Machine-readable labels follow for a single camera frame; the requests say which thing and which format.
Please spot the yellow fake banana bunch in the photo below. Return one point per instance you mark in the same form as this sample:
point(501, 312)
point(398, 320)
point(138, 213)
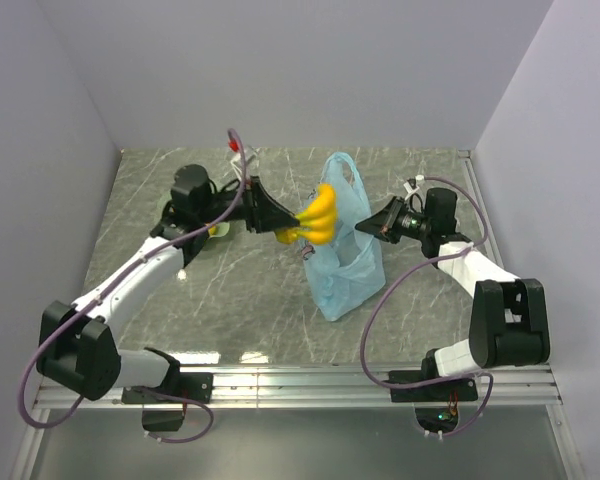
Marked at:
point(317, 223)

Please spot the aluminium rail frame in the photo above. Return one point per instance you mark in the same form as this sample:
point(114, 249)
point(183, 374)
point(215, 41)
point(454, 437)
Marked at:
point(333, 386)

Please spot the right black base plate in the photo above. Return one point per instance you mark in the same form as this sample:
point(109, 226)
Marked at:
point(463, 390)

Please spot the light blue plastic bag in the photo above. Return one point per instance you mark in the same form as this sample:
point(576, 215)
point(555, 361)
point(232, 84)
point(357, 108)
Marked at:
point(349, 270)

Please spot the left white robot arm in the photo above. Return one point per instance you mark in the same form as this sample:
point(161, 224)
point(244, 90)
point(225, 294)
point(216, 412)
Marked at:
point(79, 341)

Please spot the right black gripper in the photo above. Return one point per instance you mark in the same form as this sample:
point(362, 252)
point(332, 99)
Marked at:
point(383, 225)

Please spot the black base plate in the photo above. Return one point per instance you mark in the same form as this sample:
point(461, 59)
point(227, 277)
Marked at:
point(463, 390)
point(196, 386)

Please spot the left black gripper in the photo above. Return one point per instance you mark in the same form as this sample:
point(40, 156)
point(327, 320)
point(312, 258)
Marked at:
point(268, 215)

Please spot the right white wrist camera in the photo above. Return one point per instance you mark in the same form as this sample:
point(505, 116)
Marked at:
point(412, 186)

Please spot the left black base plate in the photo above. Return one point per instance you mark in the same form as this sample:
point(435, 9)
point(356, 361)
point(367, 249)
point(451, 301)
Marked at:
point(196, 386)

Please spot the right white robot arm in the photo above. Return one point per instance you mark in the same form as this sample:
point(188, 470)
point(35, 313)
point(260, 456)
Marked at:
point(508, 324)

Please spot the light green wavy plate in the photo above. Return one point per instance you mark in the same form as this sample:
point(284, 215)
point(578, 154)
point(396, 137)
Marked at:
point(220, 230)

